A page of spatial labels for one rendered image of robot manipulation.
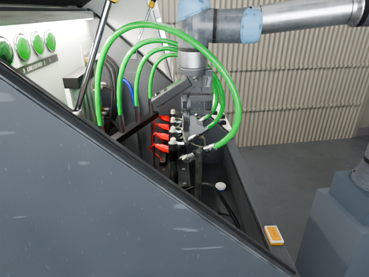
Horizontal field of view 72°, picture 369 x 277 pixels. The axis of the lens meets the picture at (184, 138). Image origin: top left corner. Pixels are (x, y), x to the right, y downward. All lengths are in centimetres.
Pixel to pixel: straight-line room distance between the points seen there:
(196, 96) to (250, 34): 19
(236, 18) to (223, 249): 47
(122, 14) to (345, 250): 115
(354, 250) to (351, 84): 263
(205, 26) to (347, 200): 79
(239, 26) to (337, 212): 77
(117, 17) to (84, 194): 74
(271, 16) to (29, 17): 55
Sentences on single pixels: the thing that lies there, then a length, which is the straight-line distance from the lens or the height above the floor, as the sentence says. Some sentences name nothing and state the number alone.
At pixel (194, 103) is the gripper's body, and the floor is 123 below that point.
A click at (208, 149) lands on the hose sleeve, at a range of 60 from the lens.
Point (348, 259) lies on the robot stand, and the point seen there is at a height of 67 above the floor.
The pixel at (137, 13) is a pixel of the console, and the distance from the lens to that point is 101.
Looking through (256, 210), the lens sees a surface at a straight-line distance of 76.
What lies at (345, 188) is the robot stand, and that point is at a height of 87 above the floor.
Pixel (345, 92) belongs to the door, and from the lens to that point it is 350.
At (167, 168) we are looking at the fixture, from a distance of 84.
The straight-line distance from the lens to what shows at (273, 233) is 69.
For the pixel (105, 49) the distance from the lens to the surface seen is 65.
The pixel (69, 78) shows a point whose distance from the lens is 73.
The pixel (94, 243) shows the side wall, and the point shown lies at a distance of 48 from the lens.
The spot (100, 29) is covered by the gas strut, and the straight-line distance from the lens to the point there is 35.
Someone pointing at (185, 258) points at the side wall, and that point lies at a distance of 50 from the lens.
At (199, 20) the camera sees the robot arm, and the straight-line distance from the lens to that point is 62.
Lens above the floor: 144
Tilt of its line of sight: 27 degrees down
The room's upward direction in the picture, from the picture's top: straight up
